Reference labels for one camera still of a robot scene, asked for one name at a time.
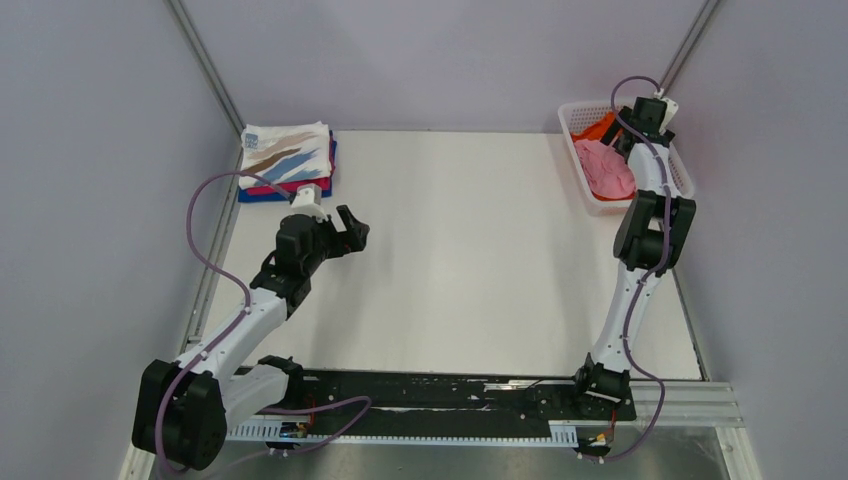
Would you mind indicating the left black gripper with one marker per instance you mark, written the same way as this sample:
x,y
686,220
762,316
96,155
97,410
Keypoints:
x,y
358,231

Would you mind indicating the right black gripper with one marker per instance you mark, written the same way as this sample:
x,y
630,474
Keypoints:
x,y
625,115

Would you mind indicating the pink t shirt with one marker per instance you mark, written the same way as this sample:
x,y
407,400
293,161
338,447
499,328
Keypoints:
x,y
607,175

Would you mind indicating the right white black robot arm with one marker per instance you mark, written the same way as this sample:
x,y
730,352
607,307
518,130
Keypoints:
x,y
647,245

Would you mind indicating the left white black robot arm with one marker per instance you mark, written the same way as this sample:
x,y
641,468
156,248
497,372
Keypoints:
x,y
186,407

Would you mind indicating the orange t shirt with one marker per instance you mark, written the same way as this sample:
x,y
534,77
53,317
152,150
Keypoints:
x,y
596,130

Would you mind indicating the white plastic basket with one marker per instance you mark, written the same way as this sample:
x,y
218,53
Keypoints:
x,y
575,118

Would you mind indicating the white patterned folded shirt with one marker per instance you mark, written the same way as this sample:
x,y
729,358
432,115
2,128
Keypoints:
x,y
287,156

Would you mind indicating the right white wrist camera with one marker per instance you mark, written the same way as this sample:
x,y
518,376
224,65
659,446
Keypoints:
x,y
671,108

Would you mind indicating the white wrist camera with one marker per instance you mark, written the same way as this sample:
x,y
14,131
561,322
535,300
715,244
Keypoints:
x,y
671,108
307,201

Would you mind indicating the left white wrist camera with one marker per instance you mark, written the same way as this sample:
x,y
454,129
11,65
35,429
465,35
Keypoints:
x,y
307,201

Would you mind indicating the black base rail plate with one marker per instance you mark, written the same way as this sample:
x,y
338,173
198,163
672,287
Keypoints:
x,y
429,404

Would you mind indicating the white slotted cable duct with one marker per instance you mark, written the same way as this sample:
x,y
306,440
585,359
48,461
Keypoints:
x,y
559,436

